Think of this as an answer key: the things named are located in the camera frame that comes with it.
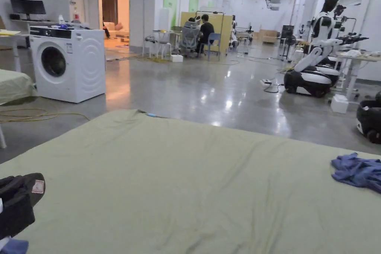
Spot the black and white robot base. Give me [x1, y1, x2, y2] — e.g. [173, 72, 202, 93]
[356, 90, 381, 144]

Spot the yellow cable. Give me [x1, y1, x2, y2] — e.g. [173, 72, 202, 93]
[0, 107, 91, 123]

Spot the blue crumpled garment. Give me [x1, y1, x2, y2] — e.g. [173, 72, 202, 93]
[331, 152, 381, 194]

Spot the black standing fan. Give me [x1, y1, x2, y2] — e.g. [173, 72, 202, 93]
[280, 34, 297, 61]

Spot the blue chair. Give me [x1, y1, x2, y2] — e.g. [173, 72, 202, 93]
[200, 33, 222, 60]

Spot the low bed with green sheet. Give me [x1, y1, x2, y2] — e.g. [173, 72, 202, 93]
[0, 69, 38, 149]

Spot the grey office chair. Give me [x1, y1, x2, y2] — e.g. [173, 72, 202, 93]
[178, 21, 202, 58]

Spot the small white table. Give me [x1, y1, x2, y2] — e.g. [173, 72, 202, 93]
[152, 29, 173, 60]

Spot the wooden crate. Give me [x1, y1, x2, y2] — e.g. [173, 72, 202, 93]
[258, 29, 281, 44]

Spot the white table with yellow sheet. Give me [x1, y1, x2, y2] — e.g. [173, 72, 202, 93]
[0, 29, 31, 71]

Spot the desk with black monitors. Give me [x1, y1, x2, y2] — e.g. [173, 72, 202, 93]
[8, 0, 60, 28]

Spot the white work table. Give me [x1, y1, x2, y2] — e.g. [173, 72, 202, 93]
[336, 49, 381, 102]

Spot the white power strip with cable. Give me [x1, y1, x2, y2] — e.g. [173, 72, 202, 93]
[260, 78, 282, 93]

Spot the white and black humanoid robot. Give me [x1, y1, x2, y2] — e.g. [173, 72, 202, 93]
[284, 0, 370, 99]

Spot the person's left forearm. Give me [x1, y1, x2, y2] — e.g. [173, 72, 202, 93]
[0, 235, 29, 254]

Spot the beige sofa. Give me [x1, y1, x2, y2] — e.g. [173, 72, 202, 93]
[103, 22, 130, 40]

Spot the bed with pale green sheet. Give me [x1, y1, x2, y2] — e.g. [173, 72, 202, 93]
[0, 109, 381, 254]

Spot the white washing machine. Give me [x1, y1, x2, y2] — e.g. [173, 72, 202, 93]
[29, 23, 107, 104]

